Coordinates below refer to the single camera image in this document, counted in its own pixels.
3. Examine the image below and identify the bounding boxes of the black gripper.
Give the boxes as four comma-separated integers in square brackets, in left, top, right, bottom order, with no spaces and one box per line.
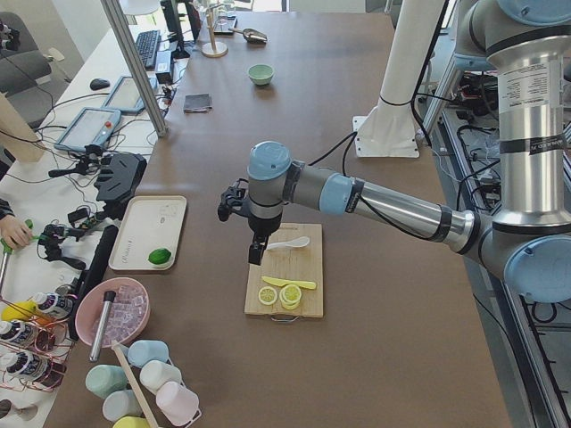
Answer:
[248,211,282,266]

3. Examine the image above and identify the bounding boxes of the light green bowl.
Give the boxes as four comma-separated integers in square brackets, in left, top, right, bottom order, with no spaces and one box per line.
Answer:
[247,64,274,86]

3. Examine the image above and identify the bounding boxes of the white ceramic spoon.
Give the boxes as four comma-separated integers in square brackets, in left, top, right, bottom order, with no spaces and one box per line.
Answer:
[267,236,310,251]

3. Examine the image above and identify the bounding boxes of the pink bowl of ice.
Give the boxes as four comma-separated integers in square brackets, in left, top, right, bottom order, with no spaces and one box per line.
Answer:
[75,277,151,348]

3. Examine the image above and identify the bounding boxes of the person's left hand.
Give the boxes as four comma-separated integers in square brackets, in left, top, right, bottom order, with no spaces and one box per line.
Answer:
[0,215,32,249]

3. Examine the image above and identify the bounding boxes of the bamboo cutting board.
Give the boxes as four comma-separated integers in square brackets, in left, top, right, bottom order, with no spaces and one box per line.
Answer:
[244,223,324,318]

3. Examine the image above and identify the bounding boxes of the yellow plastic knife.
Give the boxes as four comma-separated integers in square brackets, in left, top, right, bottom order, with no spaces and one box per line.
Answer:
[261,276,317,290]

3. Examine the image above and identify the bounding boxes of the green lime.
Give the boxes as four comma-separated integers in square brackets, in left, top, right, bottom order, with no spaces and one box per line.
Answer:
[147,248,172,266]

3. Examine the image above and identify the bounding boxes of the cream rabbit tray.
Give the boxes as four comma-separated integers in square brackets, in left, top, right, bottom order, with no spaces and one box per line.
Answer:
[109,195,186,272]

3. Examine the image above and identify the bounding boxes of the light blue cup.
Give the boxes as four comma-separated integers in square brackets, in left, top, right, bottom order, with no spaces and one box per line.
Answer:
[128,340,170,368]

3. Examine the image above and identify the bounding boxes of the steel muddler black tip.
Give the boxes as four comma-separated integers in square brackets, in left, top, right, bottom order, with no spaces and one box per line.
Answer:
[88,291,116,363]

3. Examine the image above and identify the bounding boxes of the white cup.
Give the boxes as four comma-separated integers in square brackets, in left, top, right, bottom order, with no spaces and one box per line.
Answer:
[139,360,182,394]

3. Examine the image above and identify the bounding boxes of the grey folded cloth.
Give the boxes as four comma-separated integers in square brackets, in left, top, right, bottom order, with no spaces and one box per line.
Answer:
[183,94,212,113]

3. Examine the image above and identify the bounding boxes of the pink cup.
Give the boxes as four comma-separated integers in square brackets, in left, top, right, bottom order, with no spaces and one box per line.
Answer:
[155,381,200,426]

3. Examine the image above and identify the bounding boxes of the mint green cup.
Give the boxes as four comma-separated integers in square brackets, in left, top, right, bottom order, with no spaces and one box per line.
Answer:
[85,365,128,399]

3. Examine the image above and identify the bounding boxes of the blue teach pendant far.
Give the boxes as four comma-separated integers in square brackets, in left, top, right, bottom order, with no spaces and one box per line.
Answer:
[103,76,145,115]

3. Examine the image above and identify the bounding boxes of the blue teach pendant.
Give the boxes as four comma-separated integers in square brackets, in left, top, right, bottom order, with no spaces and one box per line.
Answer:
[103,76,145,115]
[54,107,121,152]

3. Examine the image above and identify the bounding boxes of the blue teach pendant near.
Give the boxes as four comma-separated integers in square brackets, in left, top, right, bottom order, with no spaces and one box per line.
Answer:
[54,107,121,152]

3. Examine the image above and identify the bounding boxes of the wooden mug tree stand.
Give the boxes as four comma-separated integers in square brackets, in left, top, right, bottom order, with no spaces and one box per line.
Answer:
[201,1,228,58]

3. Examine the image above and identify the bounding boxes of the silver metal scoop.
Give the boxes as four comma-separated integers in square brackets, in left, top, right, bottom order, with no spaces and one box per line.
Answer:
[230,28,268,45]

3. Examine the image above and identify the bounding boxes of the black computer mouse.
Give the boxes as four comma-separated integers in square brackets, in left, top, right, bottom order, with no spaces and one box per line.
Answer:
[89,78,111,91]

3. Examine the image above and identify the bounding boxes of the black keyboard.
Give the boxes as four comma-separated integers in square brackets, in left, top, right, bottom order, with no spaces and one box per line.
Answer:
[135,29,161,70]

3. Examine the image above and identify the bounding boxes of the yellow lemon fruit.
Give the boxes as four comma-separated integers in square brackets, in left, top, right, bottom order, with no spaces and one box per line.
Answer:
[1,300,37,321]

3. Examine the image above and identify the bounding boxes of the lemon slice near handle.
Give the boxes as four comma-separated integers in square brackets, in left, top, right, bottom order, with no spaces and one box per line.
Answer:
[258,286,278,306]

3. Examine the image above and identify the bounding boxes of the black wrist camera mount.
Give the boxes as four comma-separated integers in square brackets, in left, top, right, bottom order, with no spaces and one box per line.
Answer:
[217,177,250,222]

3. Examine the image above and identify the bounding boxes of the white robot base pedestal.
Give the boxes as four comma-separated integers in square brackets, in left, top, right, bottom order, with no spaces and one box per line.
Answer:
[353,0,447,158]

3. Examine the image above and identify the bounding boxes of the aluminium frame post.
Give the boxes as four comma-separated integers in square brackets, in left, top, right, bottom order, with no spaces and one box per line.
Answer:
[101,0,168,137]

